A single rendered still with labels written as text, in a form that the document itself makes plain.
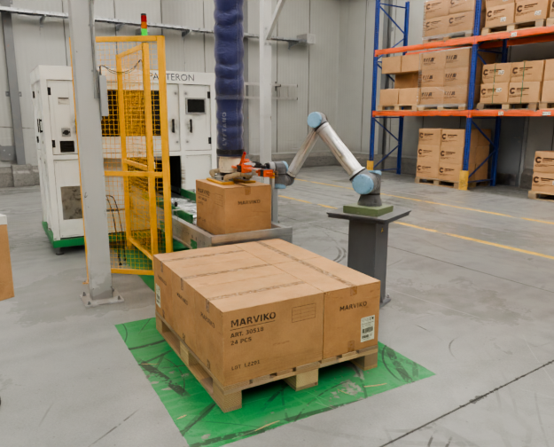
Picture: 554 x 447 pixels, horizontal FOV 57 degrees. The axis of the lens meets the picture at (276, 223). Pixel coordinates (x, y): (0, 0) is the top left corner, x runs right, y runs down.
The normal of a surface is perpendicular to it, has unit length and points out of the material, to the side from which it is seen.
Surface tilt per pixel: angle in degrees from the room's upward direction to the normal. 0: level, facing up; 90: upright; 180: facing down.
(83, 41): 90
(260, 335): 90
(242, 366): 90
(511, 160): 90
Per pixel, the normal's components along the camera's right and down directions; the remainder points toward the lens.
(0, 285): 0.83, 0.12
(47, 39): 0.56, 0.18
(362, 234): -0.58, 0.17
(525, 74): -0.82, 0.15
